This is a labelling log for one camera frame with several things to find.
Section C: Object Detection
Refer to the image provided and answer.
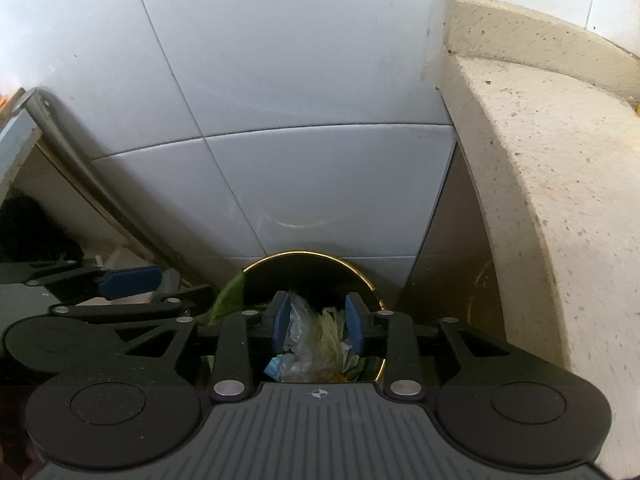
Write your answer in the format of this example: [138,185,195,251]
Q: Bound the grey printed board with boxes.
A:
[0,110,43,196]

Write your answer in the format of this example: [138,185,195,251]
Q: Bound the long green vegetable leaf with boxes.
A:
[209,272,247,328]

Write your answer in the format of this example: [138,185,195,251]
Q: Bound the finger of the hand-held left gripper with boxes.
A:
[0,259,164,301]
[49,283,216,325]

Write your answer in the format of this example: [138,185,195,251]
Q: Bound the clear blue-print plastic package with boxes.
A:
[264,292,323,383]

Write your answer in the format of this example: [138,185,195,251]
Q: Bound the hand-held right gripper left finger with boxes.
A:
[117,291,293,403]

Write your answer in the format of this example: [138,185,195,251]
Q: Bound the black trash bin gold rim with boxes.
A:
[235,250,390,386]

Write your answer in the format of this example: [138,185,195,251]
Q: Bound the metal frame bar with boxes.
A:
[22,87,221,291]

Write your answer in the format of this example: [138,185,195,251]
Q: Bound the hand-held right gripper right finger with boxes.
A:
[344,291,511,403]

